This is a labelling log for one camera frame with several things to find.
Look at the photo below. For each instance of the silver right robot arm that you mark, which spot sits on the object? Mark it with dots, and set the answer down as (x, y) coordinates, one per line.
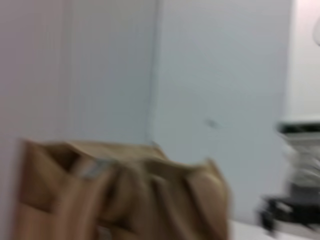
(305, 162)

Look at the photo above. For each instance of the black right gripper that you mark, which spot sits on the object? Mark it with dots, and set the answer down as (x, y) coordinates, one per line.
(287, 210)

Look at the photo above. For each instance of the khaki canvas food bag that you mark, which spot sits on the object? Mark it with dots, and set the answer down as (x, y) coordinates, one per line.
(150, 200)

